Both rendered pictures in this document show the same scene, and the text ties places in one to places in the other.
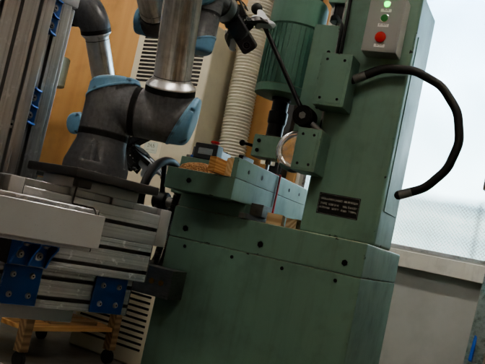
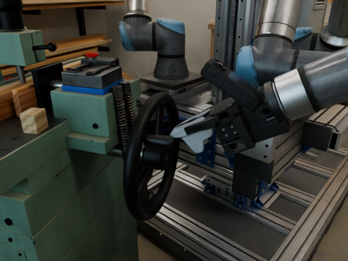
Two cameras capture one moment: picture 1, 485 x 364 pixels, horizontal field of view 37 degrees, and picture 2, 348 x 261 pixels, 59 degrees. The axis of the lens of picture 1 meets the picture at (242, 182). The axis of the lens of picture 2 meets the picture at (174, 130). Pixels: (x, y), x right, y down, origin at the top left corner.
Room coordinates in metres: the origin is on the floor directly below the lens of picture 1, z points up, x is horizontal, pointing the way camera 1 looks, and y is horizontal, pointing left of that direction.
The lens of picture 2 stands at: (2.98, 0.23, 1.15)
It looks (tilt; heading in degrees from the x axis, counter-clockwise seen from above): 25 degrees down; 174
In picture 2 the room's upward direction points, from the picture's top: straight up
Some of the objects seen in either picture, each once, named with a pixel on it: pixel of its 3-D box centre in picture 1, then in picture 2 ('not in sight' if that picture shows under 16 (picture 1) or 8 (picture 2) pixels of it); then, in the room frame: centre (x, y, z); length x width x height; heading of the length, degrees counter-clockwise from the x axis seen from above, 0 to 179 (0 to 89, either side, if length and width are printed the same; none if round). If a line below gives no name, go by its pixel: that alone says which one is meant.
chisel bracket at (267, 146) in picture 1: (276, 152); (10, 49); (2.22, -0.08, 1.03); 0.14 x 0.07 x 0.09; 66
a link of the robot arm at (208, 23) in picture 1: (195, 32); not in sight; (1.88, 0.20, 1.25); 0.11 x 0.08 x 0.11; 84
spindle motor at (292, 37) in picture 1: (291, 50); not in sight; (2.23, -0.06, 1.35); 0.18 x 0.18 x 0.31
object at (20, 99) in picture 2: not in sight; (43, 95); (2.25, -0.02, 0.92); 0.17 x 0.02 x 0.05; 156
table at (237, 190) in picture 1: (227, 194); (68, 117); (2.26, 0.04, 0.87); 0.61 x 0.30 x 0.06; 156
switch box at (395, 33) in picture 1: (385, 27); not in sight; (1.97, -0.30, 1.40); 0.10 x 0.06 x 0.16; 66
